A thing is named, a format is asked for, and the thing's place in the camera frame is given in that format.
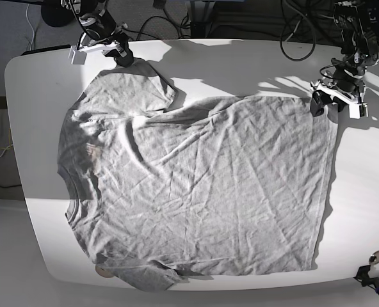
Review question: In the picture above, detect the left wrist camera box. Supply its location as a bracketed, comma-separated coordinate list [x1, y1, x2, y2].
[348, 103, 368, 120]

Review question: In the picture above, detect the round metal grommet right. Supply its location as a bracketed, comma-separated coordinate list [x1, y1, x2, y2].
[369, 250, 379, 265]

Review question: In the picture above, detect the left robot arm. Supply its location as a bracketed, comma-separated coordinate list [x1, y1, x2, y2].
[310, 1, 379, 119]

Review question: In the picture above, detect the black round stand base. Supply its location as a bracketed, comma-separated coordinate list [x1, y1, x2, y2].
[40, 0, 74, 28]

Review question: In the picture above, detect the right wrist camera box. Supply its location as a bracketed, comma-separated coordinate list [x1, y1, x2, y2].
[69, 46, 87, 65]

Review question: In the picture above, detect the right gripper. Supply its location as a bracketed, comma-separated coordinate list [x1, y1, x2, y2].
[77, 19, 134, 67]

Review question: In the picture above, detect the round table grommet left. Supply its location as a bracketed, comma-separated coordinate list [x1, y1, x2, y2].
[95, 265, 114, 278]

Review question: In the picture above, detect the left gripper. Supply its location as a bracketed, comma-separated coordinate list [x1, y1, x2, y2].
[310, 67, 367, 116]

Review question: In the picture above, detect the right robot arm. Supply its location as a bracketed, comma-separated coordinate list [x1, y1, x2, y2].
[60, 1, 134, 67]

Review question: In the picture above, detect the black clamp with cable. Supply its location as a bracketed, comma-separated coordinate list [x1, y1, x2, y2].
[353, 265, 379, 296]

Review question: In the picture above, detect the white floor cable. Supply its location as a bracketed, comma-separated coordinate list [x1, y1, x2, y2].
[25, 4, 36, 49]

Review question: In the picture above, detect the grey T-shirt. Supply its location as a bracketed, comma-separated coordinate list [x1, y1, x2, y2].
[58, 59, 337, 291]

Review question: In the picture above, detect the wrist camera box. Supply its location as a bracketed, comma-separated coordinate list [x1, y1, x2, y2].
[348, 103, 368, 120]
[69, 46, 87, 65]

